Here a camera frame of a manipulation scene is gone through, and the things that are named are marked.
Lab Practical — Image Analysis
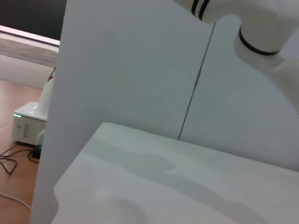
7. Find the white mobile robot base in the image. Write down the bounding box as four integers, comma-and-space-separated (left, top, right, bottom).
13, 76, 56, 147

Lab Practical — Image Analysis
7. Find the white partition panel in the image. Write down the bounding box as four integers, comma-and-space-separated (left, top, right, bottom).
30, 0, 215, 224
178, 21, 299, 173

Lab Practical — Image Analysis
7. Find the black power adapter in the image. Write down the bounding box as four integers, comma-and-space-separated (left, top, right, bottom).
32, 144, 44, 159

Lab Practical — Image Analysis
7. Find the thin cable with red clip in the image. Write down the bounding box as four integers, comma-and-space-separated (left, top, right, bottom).
48, 66, 58, 81

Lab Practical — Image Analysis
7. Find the black floor cable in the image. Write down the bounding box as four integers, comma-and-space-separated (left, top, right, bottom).
0, 144, 36, 175

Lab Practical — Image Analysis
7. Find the white floor cable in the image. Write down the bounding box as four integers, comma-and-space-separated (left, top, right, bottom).
0, 192, 33, 210

